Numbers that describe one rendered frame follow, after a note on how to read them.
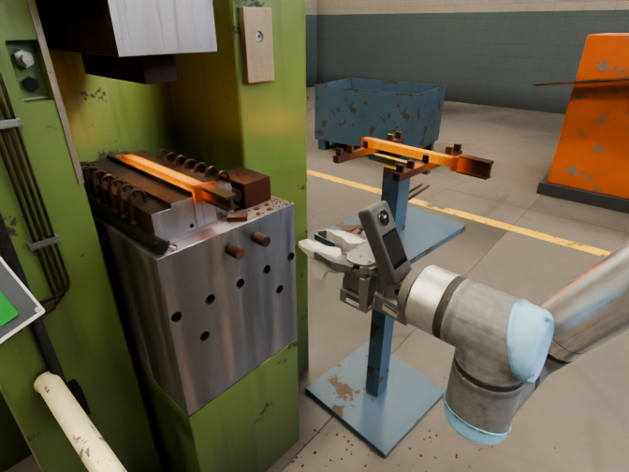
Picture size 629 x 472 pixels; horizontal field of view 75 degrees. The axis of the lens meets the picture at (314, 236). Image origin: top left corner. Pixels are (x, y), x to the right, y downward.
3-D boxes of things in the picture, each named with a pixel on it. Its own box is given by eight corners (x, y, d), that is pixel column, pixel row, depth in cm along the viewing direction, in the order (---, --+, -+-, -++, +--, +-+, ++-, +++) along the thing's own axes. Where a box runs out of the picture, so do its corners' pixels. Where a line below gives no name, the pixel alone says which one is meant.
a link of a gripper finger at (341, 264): (309, 263, 63) (360, 279, 59) (309, 255, 62) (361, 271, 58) (324, 250, 67) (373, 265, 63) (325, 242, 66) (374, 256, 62)
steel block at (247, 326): (298, 337, 124) (294, 202, 104) (188, 417, 99) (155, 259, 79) (194, 271, 157) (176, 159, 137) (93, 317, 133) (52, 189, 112)
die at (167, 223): (234, 213, 98) (230, 180, 94) (156, 243, 84) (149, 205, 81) (147, 175, 123) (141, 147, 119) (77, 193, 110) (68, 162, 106)
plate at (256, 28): (274, 80, 109) (271, 7, 102) (248, 83, 103) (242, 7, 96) (270, 80, 111) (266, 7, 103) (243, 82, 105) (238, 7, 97)
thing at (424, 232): (464, 230, 134) (465, 225, 133) (391, 277, 109) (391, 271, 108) (390, 204, 153) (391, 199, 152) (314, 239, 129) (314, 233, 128)
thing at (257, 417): (299, 439, 146) (298, 338, 124) (211, 524, 121) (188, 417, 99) (209, 361, 179) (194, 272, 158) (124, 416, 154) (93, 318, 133)
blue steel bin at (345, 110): (437, 149, 483) (446, 85, 450) (410, 166, 424) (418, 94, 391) (348, 135, 544) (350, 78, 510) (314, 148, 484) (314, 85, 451)
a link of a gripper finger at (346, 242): (317, 256, 74) (351, 278, 67) (317, 226, 71) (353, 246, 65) (330, 250, 75) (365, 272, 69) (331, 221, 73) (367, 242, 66)
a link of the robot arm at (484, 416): (526, 418, 60) (548, 354, 55) (487, 466, 54) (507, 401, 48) (468, 380, 67) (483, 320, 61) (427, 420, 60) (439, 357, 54)
